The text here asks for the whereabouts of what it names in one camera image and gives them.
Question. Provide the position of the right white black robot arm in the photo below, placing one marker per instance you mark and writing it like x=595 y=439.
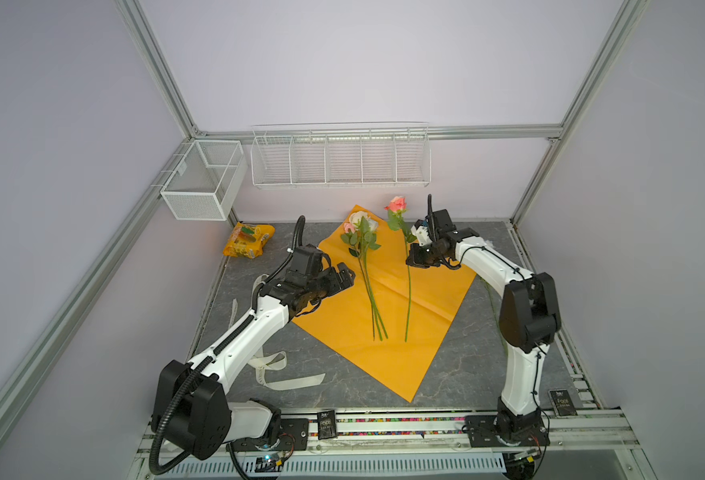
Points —
x=528 y=322

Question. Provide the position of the cream fake rose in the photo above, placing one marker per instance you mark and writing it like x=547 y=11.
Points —
x=355 y=218

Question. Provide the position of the cream printed ribbon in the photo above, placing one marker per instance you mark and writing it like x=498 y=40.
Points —
x=269 y=370

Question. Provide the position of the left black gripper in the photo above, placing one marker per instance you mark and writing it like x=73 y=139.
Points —
x=335 y=284

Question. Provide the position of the yellow snack bag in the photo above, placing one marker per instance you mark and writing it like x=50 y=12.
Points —
x=248 y=241

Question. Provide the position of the white fake rose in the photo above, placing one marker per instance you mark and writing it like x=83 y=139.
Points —
x=491 y=295

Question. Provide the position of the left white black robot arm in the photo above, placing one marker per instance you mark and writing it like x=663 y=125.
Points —
x=192 y=415

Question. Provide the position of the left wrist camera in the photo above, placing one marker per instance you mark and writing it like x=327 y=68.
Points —
x=307 y=261

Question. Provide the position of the orange wrapping paper sheet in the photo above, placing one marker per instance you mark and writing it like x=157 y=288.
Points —
x=417 y=307

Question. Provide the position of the black labelled box right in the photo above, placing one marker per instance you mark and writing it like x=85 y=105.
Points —
x=562 y=403

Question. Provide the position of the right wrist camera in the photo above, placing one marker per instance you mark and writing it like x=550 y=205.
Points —
x=432 y=227

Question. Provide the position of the white mesh box basket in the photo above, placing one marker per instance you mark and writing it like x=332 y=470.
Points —
x=206 y=180

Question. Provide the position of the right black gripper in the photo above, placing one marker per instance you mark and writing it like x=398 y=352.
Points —
x=414 y=257

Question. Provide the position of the white wire shelf basket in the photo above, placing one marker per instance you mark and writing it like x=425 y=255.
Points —
x=344 y=155

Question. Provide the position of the black box on rail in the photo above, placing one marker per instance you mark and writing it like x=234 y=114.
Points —
x=327 y=425

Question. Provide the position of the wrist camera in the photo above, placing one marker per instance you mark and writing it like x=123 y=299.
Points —
x=307 y=261
x=432 y=227

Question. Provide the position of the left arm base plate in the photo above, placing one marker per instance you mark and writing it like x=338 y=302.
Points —
x=288 y=434

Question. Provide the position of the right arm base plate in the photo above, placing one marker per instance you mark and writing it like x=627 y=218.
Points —
x=506 y=430

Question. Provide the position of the pale blue fake rose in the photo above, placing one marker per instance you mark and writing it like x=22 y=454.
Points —
x=368 y=243

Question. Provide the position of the light pink fake rose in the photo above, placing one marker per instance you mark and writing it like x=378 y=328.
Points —
x=350 y=238

